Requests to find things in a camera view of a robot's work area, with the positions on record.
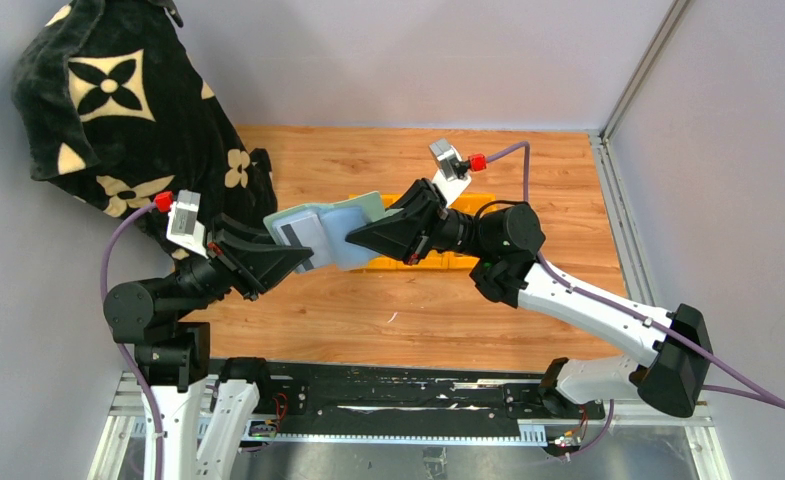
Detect silver magstripe credit card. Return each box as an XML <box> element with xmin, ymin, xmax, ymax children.
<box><xmin>273</xmin><ymin>215</ymin><xmax>332</xmax><ymax>274</ymax></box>

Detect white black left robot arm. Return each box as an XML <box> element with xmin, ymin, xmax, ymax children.
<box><xmin>102</xmin><ymin>216</ymin><xmax>312</xmax><ymax>479</ymax></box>

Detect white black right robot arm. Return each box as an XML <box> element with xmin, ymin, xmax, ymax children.
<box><xmin>346</xmin><ymin>179</ymin><xmax>712</xmax><ymax>418</ymax></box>

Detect yellow left plastic bin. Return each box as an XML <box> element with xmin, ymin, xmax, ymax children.
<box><xmin>358</xmin><ymin>193</ymin><xmax>401</xmax><ymax>271</ymax></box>

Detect yellow middle plastic bin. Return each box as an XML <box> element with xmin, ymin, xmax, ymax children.
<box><xmin>395</xmin><ymin>252</ymin><xmax>450</xmax><ymax>271</ymax></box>

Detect black cream floral blanket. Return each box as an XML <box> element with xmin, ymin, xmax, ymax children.
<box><xmin>12</xmin><ymin>1</ymin><xmax>277</xmax><ymax>264</ymax></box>

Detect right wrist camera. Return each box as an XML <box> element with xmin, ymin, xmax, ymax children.
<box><xmin>429</xmin><ymin>138</ymin><xmax>472</xmax><ymax>206</ymax></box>

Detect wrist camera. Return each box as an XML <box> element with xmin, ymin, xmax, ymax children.
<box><xmin>429</xmin><ymin>138</ymin><xmax>472</xmax><ymax>206</ymax></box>
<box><xmin>166</xmin><ymin>190</ymin><xmax>207</xmax><ymax>257</ymax></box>

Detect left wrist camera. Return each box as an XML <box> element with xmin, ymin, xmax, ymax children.
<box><xmin>166</xmin><ymin>190</ymin><xmax>207</xmax><ymax>257</ymax></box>

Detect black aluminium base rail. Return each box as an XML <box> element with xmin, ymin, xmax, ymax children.
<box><xmin>110</xmin><ymin>356</ymin><xmax>715</xmax><ymax>458</ymax></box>

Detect aluminium corner frame post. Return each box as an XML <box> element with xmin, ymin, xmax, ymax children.
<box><xmin>588</xmin><ymin>0</ymin><xmax>692</xmax><ymax>304</ymax></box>

